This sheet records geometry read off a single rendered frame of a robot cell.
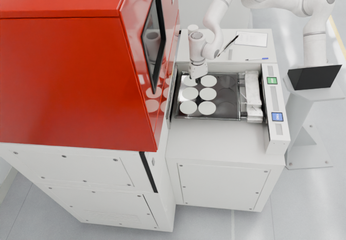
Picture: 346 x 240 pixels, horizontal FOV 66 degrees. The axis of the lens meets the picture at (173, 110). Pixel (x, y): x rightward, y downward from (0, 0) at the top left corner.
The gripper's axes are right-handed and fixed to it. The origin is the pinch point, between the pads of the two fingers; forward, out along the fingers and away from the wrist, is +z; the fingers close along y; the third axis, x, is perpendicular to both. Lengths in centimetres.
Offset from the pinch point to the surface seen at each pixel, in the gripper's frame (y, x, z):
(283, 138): 19, -53, 2
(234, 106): 11.6, -21.4, 8.1
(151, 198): -51, -43, 25
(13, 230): -159, 13, 98
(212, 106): 0.9, -15.5, 8.0
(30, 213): -145, 20, 98
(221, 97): 9.1, -11.5, 8.1
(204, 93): 1.7, -4.2, 8.0
